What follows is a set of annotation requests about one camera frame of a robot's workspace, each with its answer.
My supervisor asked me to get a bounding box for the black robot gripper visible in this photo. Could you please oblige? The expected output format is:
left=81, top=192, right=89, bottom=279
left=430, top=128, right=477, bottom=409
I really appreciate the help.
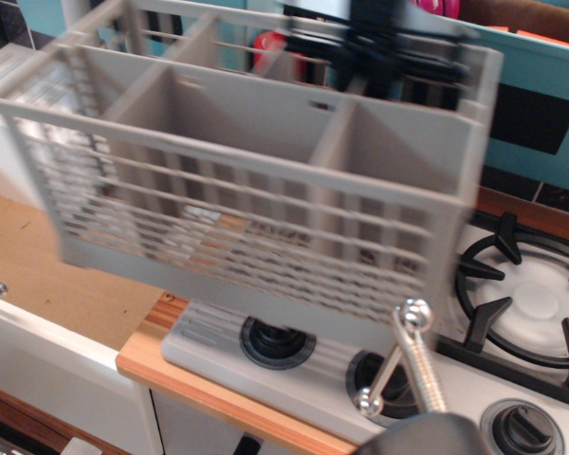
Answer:
left=282, top=1, right=478, bottom=111

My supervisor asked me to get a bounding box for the grey plastic drying rack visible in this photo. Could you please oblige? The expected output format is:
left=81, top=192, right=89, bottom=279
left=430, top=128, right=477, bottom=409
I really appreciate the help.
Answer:
left=0, top=1, right=503, bottom=351

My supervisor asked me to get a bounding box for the white sink faucet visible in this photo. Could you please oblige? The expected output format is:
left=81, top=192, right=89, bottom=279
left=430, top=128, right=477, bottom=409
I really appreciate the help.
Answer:
left=61, top=0, right=102, bottom=47

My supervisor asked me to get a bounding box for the red lid nut jar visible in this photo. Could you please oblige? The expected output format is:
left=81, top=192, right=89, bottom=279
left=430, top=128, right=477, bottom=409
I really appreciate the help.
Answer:
left=252, top=30, right=307, bottom=83

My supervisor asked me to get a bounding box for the teal bin with black label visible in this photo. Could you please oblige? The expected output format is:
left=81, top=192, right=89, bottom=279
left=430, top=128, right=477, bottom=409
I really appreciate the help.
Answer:
left=322, top=0, right=569, bottom=198

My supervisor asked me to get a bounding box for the grey toy stove top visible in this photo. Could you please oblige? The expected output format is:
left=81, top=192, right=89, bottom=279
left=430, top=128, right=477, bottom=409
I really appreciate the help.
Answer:
left=160, top=208, right=569, bottom=455

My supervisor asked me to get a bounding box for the left black stove knob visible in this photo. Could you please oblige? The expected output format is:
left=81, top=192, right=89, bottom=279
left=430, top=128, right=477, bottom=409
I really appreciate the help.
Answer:
left=239, top=318, right=317, bottom=371

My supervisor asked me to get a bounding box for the black stove knob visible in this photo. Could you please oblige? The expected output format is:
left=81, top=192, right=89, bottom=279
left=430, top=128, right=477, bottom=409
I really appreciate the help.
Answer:
left=239, top=318, right=317, bottom=371
left=480, top=399, right=565, bottom=455
left=345, top=349, right=423, bottom=421

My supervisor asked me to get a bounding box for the middle black stove knob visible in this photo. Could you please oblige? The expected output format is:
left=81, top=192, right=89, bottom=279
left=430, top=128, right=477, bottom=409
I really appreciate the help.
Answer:
left=345, top=349, right=423, bottom=421

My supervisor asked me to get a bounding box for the right black burner grate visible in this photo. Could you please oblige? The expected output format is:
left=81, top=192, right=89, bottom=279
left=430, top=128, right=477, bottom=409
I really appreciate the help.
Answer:
left=437, top=212, right=569, bottom=405

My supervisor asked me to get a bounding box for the right black stove knob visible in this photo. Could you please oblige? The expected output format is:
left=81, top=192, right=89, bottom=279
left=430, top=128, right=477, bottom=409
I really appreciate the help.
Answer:
left=480, top=399, right=565, bottom=455

